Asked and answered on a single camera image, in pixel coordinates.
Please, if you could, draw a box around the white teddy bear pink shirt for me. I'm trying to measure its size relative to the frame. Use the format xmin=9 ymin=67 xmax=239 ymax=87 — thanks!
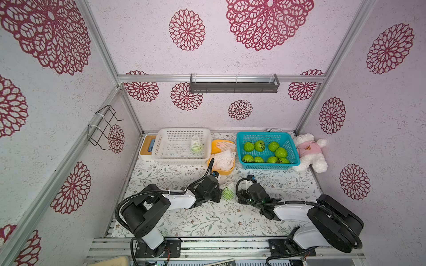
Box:
xmin=292 ymin=134 xmax=328 ymax=174

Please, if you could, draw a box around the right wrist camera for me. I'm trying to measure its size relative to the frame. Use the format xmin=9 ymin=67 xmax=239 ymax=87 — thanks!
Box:
xmin=246 ymin=175 xmax=257 ymax=184

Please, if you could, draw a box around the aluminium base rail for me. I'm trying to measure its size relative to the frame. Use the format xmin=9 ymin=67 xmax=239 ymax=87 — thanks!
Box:
xmin=85 ymin=237 xmax=368 ymax=266

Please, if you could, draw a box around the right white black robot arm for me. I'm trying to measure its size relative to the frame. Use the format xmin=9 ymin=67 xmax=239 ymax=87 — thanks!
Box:
xmin=235 ymin=175 xmax=365 ymax=265

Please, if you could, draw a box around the teal plastic basket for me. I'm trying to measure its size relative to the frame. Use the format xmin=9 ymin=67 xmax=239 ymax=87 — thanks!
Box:
xmin=236 ymin=131 xmax=300 ymax=170

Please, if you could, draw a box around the white box wooden lid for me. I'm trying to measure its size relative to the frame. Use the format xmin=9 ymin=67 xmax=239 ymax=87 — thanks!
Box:
xmin=139 ymin=135 xmax=156 ymax=161

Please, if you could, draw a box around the green custard apple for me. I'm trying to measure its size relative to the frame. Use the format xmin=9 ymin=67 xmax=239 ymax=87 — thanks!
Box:
xmin=243 ymin=142 xmax=255 ymax=153
xmin=190 ymin=144 xmax=204 ymax=154
xmin=222 ymin=187 xmax=236 ymax=201
xmin=254 ymin=140 xmax=265 ymax=153
xmin=242 ymin=154 xmax=255 ymax=164
xmin=268 ymin=141 xmax=280 ymax=153
xmin=254 ymin=156 xmax=264 ymax=164
xmin=279 ymin=157 xmax=290 ymax=164
xmin=275 ymin=147 xmax=288 ymax=158

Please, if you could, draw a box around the black wire wall rack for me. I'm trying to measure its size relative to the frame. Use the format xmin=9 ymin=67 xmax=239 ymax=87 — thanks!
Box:
xmin=87 ymin=105 xmax=123 ymax=151

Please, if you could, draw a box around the yellow plastic tray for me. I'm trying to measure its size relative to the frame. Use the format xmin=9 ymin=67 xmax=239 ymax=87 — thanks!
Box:
xmin=207 ymin=139 xmax=237 ymax=176

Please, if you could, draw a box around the pile of white foam nets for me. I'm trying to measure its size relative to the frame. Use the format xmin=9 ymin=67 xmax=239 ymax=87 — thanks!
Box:
xmin=211 ymin=142 xmax=237 ymax=172

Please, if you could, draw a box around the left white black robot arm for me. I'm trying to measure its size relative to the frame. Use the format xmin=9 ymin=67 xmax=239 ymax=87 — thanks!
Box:
xmin=114 ymin=159 xmax=223 ymax=257

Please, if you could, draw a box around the floral table mat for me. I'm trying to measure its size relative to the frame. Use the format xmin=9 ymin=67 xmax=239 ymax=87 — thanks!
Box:
xmin=125 ymin=158 xmax=322 ymax=237

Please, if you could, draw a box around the white foam net sleeve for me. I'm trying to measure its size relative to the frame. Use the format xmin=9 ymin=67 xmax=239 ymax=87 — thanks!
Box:
xmin=221 ymin=181 xmax=236 ymax=201
xmin=190 ymin=135 xmax=204 ymax=154

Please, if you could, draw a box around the white plastic basket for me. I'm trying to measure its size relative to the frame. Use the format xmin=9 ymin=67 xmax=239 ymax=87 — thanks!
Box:
xmin=152 ymin=128 xmax=212 ymax=165

